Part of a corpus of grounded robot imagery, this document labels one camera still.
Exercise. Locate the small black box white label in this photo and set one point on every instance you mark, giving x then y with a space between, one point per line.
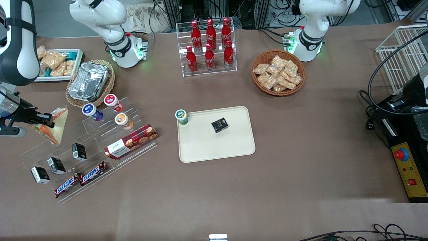
79 151
56 165
40 175

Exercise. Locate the Snickers chocolate bar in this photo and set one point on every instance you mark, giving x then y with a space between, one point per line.
93 173
68 185

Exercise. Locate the red yogurt cup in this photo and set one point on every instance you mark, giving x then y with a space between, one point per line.
111 100

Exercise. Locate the aluminium foil container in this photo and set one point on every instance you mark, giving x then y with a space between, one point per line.
88 82

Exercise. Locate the triangle sandwich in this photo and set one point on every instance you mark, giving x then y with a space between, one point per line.
58 129

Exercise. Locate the black control box yellow panel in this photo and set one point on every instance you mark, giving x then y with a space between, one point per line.
409 170

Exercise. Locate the red tartan cookie box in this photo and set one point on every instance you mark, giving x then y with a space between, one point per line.
132 141

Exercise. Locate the clear acrylic stepped display stand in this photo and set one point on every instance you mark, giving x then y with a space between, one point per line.
40 157

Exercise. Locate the green lid yogurt cup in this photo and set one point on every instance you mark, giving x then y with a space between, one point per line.
181 115

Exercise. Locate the small black box gold print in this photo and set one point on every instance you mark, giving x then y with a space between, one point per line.
219 125

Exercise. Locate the red Coca-Cola bottle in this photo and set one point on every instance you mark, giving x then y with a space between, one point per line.
229 56
209 59
196 36
211 33
191 62
226 31

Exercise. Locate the oval wicker basket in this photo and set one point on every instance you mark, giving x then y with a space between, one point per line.
112 80

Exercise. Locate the brown table cover sheet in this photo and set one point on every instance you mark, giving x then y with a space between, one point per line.
301 150

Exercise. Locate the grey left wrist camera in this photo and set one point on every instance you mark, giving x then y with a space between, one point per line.
419 109

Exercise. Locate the purple yogurt cup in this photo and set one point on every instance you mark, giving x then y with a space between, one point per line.
89 109

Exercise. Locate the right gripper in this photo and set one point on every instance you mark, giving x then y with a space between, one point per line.
24 113

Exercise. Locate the beige plastic tray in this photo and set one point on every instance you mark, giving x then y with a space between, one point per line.
217 147

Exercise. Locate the clear packet of nut snack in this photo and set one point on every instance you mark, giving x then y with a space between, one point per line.
260 69
278 61
267 81
296 79
286 83
279 88
273 71
291 68

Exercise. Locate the teal snack packet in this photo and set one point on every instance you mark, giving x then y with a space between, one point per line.
71 55

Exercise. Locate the aluminium frame rack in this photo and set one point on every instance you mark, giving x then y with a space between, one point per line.
200 10

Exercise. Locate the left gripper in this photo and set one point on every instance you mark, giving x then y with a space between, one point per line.
410 91

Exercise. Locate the beige crumpled cloth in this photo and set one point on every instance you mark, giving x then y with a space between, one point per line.
143 18

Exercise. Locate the clear acrylic bottle rack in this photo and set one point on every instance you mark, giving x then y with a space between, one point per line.
217 72

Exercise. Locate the round brown wicker basket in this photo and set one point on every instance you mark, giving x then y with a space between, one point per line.
264 57

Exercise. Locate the orange yogurt cup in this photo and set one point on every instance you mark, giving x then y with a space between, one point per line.
121 119

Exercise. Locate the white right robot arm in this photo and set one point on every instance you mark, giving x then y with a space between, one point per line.
113 33

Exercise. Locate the clear bag of tan snacks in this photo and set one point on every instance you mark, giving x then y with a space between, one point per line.
58 70
52 59
42 69
41 53
69 68

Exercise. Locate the white rectangular plastic bin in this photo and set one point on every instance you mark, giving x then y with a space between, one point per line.
57 79

